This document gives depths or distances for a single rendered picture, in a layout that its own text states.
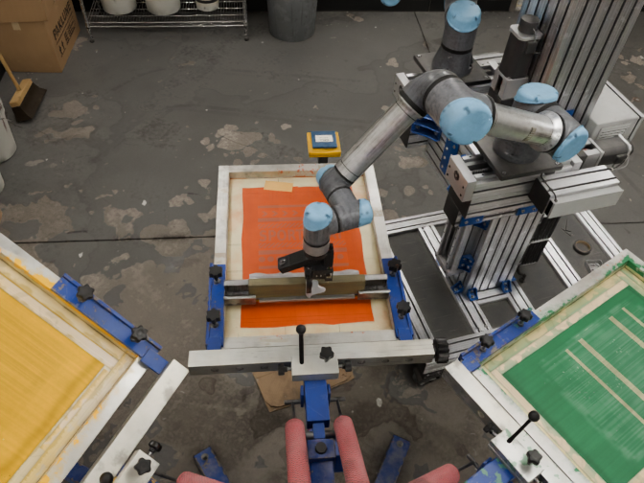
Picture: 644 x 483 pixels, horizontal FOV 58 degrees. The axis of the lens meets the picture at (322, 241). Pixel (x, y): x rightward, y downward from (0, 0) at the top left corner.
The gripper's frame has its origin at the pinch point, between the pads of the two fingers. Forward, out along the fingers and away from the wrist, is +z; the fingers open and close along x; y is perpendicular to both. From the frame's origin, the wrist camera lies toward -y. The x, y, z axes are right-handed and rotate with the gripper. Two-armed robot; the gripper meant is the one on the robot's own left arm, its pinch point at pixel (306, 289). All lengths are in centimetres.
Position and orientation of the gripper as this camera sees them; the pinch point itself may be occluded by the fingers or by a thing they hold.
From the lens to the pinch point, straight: 179.6
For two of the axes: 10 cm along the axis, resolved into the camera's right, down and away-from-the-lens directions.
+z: -0.5, 6.5, 7.5
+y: 10.0, -0.3, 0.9
